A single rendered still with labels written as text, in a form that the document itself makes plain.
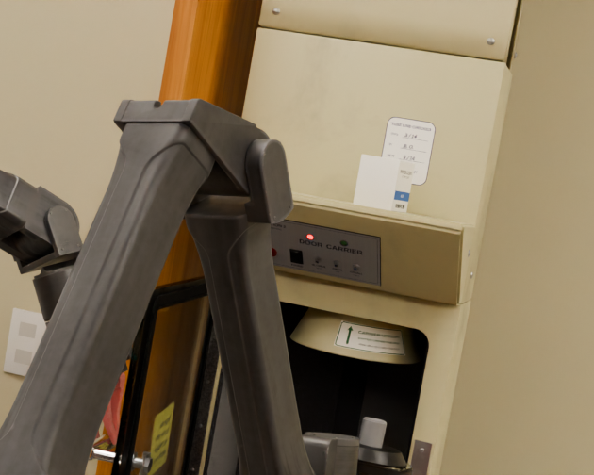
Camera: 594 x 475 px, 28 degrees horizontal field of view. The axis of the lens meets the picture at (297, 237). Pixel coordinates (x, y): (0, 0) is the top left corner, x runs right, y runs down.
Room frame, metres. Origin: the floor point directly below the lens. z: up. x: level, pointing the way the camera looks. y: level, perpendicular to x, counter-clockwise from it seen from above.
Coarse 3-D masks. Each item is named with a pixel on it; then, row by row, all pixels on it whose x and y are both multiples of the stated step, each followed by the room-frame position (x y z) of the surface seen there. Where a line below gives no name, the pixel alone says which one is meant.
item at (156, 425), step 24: (168, 312) 1.29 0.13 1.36; (192, 312) 1.40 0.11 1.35; (168, 336) 1.31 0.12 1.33; (192, 336) 1.42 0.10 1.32; (168, 360) 1.33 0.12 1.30; (192, 360) 1.44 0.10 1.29; (168, 384) 1.34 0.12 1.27; (192, 384) 1.46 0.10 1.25; (144, 408) 1.26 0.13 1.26; (168, 408) 1.36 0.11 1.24; (192, 408) 1.48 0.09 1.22; (120, 432) 1.21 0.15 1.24; (144, 432) 1.28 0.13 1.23; (168, 432) 1.38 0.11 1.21; (120, 456) 1.21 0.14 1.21; (168, 456) 1.40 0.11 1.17
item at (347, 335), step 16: (304, 320) 1.56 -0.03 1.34; (320, 320) 1.53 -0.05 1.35; (336, 320) 1.51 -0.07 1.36; (352, 320) 1.51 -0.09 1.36; (368, 320) 1.51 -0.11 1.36; (304, 336) 1.53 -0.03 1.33; (320, 336) 1.51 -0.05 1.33; (336, 336) 1.50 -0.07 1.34; (352, 336) 1.50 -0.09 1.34; (368, 336) 1.50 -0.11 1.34; (384, 336) 1.51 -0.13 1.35; (400, 336) 1.52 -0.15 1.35; (336, 352) 1.49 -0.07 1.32; (352, 352) 1.49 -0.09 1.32; (368, 352) 1.49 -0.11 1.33; (384, 352) 1.50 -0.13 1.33; (400, 352) 1.51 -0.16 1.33; (416, 352) 1.55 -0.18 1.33
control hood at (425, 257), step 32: (320, 224) 1.40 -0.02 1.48; (352, 224) 1.38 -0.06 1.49; (384, 224) 1.36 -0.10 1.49; (416, 224) 1.35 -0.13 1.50; (448, 224) 1.34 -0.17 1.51; (384, 256) 1.40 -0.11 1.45; (416, 256) 1.38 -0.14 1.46; (448, 256) 1.37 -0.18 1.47; (384, 288) 1.44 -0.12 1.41; (416, 288) 1.42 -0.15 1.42; (448, 288) 1.40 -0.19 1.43
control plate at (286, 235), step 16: (272, 224) 1.42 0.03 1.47; (288, 224) 1.41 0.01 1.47; (304, 224) 1.40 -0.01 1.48; (272, 240) 1.44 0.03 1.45; (288, 240) 1.43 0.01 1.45; (304, 240) 1.42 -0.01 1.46; (320, 240) 1.41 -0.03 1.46; (336, 240) 1.41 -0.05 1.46; (352, 240) 1.40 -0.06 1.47; (368, 240) 1.39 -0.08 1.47; (272, 256) 1.46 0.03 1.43; (288, 256) 1.45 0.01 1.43; (304, 256) 1.44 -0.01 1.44; (320, 256) 1.43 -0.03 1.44; (336, 256) 1.43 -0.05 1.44; (352, 256) 1.42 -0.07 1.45; (368, 256) 1.41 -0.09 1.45; (320, 272) 1.46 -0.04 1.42; (336, 272) 1.45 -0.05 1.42; (352, 272) 1.44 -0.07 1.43; (368, 272) 1.43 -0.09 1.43
